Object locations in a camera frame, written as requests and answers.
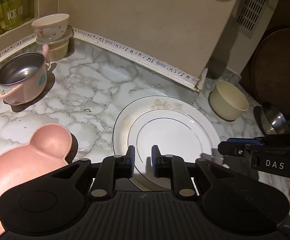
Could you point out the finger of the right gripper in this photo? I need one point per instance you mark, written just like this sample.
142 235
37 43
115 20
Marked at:
251 141
231 149

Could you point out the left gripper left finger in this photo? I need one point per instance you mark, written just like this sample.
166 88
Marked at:
108 171

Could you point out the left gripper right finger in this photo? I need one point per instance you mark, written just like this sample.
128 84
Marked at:
174 168

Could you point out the stainless steel bowl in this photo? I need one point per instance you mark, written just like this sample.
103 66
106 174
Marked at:
272 121

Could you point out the small white rimmed plate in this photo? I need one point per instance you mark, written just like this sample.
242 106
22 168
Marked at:
174 133

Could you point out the large white floral plate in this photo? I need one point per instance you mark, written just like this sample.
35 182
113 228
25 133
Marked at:
140 106

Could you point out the cream round bowl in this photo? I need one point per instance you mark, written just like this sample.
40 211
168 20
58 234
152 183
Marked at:
227 101

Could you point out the pink bear-shaped plate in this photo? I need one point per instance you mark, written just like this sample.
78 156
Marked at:
45 152

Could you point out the pink steel-lined handled bowl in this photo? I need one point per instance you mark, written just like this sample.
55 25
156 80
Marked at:
24 77

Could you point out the round wooden cutting board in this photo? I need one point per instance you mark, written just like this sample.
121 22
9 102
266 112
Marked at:
270 71

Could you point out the beige ribbed cup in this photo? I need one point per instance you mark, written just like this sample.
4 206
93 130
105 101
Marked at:
58 49

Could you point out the white ventilation grille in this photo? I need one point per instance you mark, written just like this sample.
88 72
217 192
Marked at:
249 14

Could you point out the white floral ceramic bowl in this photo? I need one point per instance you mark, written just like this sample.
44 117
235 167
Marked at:
50 28

